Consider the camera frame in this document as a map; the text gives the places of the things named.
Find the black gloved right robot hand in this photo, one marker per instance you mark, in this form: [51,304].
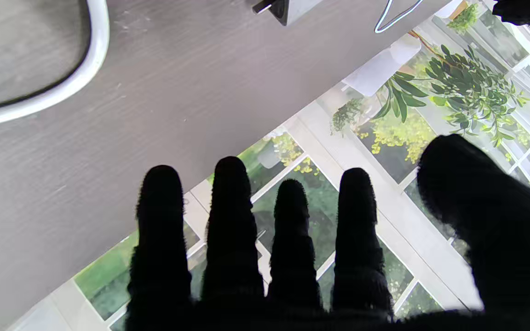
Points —
[499,257]

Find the grey charger adapter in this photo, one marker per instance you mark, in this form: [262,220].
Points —
[292,9]

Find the printed garden window backdrop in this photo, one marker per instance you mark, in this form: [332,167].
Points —
[384,138]

